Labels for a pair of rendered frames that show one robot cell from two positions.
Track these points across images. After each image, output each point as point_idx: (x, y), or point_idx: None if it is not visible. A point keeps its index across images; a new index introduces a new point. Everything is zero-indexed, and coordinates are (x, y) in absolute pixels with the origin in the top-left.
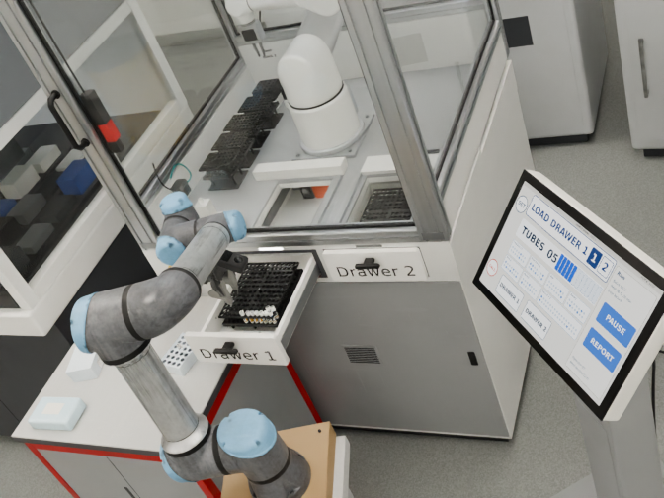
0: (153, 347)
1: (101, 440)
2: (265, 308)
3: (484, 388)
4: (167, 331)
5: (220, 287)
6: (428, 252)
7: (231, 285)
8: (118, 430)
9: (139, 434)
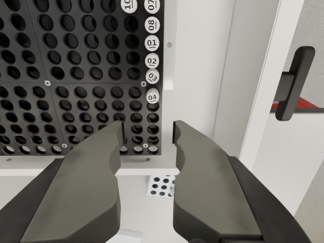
0: (158, 215)
1: (290, 211)
2: (124, 23)
3: None
4: (132, 210)
5: (246, 213)
6: None
7: (119, 154)
8: (281, 201)
9: (295, 177)
